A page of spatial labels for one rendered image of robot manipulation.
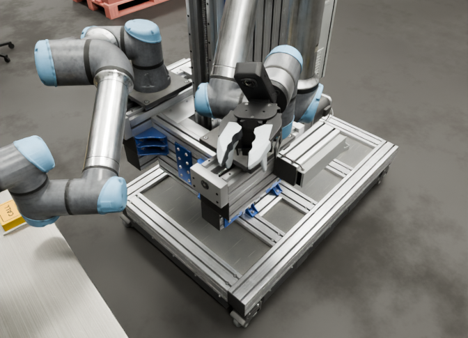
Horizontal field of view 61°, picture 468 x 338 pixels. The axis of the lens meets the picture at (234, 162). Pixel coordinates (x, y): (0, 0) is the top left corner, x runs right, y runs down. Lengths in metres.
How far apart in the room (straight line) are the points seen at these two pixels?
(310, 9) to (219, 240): 1.09
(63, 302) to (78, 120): 2.17
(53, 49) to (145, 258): 1.19
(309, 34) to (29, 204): 0.73
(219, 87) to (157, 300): 1.21
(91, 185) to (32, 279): 0.23
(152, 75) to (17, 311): 0.92
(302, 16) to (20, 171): 0.69
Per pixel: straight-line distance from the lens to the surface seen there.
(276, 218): 1.85
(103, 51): 1.07
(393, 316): 1.94
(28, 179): 0.85
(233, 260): 1.71
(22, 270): 0.96
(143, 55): 1.48
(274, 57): 0.81
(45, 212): 0.89
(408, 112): 3.09
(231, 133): 0.62
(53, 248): 0.97
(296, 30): 1.04
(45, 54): 1.11
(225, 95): 0.87
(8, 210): 1.06
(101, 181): 0.85
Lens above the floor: 1.62
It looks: 42 degrees down
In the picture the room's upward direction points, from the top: straight up
